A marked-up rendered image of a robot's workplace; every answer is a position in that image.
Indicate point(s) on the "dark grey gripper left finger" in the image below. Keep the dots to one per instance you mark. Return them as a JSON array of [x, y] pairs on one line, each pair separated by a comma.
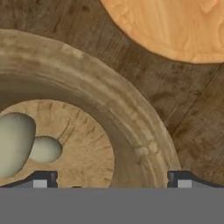
[[43, 178]]

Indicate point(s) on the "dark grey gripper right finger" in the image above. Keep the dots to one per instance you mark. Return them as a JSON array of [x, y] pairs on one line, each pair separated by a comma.
[[180, 178]]

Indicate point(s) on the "pale grey mushroom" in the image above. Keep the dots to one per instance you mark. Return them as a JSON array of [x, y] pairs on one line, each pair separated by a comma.
[[14, 143]]

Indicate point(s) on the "light orange wooden bowl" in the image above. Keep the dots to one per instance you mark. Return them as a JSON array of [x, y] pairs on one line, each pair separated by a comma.
[[172, 26]]

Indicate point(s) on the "brown wooden plate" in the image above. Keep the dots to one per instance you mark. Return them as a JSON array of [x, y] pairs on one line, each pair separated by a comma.
[[96, 96]]

